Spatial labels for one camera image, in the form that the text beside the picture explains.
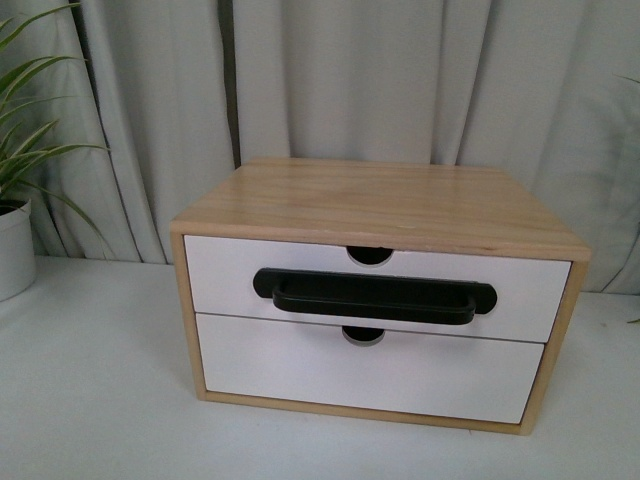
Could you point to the black metal drawer handle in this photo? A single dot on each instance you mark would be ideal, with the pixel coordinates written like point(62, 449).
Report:
point(417, 300)

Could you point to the white plant pot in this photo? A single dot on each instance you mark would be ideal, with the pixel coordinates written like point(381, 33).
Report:
point(18, 264)

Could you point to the grey curtain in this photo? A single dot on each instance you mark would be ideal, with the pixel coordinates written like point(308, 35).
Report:
point(173, 95)

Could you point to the green potted plant leaves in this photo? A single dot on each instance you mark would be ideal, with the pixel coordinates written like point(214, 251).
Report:
point(53, 153)

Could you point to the white drawer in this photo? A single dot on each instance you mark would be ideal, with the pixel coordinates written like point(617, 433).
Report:
point(487, 380)
point(529, 291)

